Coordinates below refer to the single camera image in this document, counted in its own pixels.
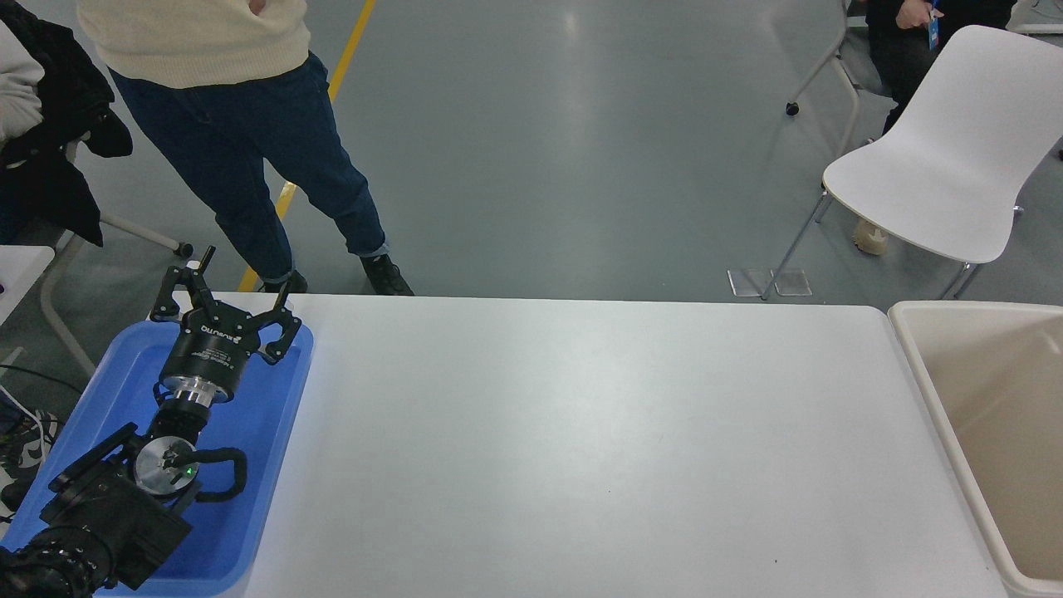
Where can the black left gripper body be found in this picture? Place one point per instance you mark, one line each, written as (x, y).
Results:
(206, 349)

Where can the person's hand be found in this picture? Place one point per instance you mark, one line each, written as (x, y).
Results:
(913, 12)

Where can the blue plastic tray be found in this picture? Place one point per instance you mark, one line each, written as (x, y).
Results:
(264, 415)

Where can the small white side table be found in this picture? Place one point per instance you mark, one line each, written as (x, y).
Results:
(21, 270)

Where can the standing person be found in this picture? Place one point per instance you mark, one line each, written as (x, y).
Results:
(241, 100)

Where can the black and white sneaker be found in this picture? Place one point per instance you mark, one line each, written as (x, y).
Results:
(27, 444)

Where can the seated person with dark coat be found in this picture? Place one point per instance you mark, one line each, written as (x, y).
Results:
(58, 124)

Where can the clear plastic floor plate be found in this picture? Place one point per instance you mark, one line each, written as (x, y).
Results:
(748, 282)
(791, 282)

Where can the beige shoe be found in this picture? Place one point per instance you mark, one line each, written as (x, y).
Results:
(870, 238)

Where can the grey chair with caster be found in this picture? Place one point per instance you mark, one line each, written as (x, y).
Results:
(847, 75)

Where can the seated person with badge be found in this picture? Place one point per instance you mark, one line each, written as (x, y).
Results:
(897, 58)

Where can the white plastic chair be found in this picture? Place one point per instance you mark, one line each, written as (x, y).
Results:
(955, 158)

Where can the blue badge card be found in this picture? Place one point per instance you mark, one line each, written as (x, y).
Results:
(933, 30)

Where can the large pale bin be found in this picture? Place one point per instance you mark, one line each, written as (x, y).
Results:
(996, 399)

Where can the grey wheeled chair frame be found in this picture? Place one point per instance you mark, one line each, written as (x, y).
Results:
(124, 232)

